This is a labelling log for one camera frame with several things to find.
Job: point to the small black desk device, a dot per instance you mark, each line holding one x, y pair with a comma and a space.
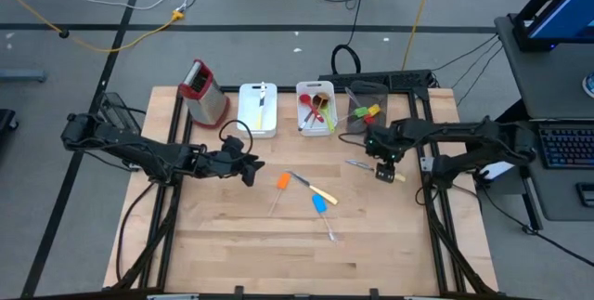
585, 194

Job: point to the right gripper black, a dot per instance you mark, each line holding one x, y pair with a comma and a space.
387, 139

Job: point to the grey computer cart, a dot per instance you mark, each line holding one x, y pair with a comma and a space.
547, 82

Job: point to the black keyboard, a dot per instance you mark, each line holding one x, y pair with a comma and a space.
568, 147

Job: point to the black aluminium table frame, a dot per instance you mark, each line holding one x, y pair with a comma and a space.
285, 89

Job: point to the black computer monitor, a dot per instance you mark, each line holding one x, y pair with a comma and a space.
564, 19

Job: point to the grey floor bar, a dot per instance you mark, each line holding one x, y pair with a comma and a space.
23, 76

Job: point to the small light wooden spoon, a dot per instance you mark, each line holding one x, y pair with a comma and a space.
315, 116

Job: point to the black floor object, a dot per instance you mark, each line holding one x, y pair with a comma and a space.
5, 123

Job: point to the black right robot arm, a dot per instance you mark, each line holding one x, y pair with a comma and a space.
464, 130

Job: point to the white plastic bin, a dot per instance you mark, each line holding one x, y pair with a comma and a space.
301, 88
246, 114

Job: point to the round blue white object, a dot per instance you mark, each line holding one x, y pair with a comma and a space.
589, 85

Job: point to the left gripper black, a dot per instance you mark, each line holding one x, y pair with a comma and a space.
232, 160

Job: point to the red and steel box grater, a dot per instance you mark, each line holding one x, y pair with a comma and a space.
206, 100

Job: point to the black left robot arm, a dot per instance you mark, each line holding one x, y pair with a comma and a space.
139, 149

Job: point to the black mesh power box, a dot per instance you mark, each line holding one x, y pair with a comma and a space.
116, 105

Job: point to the grey translucent plastic bin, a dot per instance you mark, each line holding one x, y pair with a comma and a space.
380, 95

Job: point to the green silicone spoon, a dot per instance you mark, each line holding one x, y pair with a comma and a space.
328, 121

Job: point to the white paper sheet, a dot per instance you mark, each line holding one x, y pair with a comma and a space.
499, 169

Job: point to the red silicone spoon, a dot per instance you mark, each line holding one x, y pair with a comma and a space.
305, 99

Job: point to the small black floor puck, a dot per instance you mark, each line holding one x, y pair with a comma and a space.
63, 34

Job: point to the small black clamp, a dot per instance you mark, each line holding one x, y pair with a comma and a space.
373, 292
239, 290

